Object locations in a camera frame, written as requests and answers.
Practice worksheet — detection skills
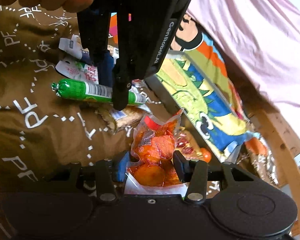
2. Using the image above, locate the gold red snack packet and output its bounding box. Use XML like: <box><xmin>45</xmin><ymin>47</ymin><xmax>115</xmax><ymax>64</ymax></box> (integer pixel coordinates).
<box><xmin>175</xmin><ymin>127</ymin><xmax>203</xmax><ymax>160</ymax></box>

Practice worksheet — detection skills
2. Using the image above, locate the small orange tangerine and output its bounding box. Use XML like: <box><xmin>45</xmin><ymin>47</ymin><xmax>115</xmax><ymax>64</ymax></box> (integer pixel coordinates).
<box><xmin>200</xmin><ymin>148</ymin><xmax>212</xmax><ymax>163</ymax></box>

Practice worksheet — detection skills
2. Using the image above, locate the blue white snack bar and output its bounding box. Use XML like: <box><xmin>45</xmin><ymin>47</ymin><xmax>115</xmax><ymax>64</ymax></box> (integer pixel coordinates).
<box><xmin>58</xmin><ymin>35</ymin><xmax>94</xmax><ymax>65</ymax></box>

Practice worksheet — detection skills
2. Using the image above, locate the orange snack packet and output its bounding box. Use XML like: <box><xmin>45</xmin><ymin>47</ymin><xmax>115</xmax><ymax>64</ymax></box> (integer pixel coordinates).
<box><xmin>125</xmin><ymin>109</ymin><xmax>188</xmax><ymax>197</ymax></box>

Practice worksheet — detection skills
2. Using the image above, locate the granola bar clear wrapper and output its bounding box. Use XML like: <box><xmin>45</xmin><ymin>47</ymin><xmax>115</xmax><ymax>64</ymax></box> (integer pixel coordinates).
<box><xmin>92</xmin><ymin>103</ymin><xmax>152</xmax><ymax>132</ymax></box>

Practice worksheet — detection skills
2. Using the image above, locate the pink white packet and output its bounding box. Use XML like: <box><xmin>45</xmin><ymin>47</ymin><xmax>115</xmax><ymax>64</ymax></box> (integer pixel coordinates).
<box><xmin>55</xmin><ymin>56</ymin><xmax>98</xmax><ymax>84</ymax></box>

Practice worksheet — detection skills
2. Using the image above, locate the green sausage stick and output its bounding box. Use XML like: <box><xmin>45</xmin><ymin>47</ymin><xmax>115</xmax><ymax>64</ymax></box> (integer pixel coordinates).
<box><xmin>51</xmin><ymin>79</ymin><xmax>147</xmax><ymax>106</ymax></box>

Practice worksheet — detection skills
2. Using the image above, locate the metal tray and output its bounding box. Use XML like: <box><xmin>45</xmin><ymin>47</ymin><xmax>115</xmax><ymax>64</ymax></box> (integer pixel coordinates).
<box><xmin>144</xmin><ymin>49</ymin><xmax>243</xmax><ymax>164</ymax></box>

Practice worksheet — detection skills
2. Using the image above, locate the brown monkey print blanket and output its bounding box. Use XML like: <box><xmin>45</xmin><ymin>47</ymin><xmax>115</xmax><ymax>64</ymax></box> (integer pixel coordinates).
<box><xmin>0</xmin><ymin>3</ymin><xmax>138</xmax><ymax>239</ymax></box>

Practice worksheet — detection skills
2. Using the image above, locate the pink bed sheet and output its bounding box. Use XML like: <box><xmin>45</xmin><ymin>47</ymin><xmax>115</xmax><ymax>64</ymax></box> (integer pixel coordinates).
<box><xmin>188</xmin><ymin>0</ymin><xmax>300</xmax><ymax>139</ymax></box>

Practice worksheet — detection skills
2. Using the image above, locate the wooden bed frame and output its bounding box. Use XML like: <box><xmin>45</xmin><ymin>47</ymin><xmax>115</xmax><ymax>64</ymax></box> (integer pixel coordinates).
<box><xmin>248</xmin><ymin>109</ymin><xmax>300</xmax><ymax>236</ymax></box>

